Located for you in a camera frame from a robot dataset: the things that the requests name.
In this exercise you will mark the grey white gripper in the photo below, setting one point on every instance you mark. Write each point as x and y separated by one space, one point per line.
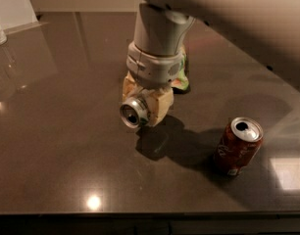
152 70

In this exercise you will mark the silver green 7up can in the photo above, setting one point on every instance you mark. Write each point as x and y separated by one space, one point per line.
134 112

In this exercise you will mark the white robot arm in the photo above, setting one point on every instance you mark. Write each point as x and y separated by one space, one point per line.
267 30

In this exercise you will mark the red cola can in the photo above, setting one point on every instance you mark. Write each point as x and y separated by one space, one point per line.
240 142

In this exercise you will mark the green snack bag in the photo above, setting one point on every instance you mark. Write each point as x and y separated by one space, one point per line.
181 84

